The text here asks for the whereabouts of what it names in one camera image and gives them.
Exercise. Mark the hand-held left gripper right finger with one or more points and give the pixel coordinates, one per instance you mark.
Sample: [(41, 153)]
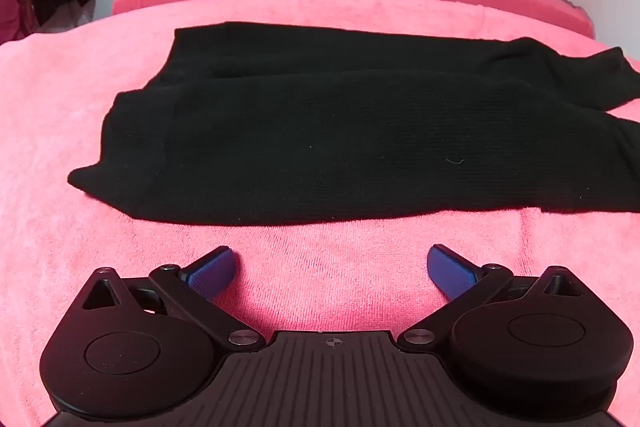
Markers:
[(450, 276)]

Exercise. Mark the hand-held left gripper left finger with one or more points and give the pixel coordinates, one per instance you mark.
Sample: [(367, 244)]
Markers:
[(211, 276)]

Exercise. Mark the pink fleece blanket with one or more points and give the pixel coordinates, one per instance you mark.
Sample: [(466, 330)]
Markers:
[(60, 117)]

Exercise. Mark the maroon cloth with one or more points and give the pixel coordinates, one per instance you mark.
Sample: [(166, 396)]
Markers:
[(12, 7)]

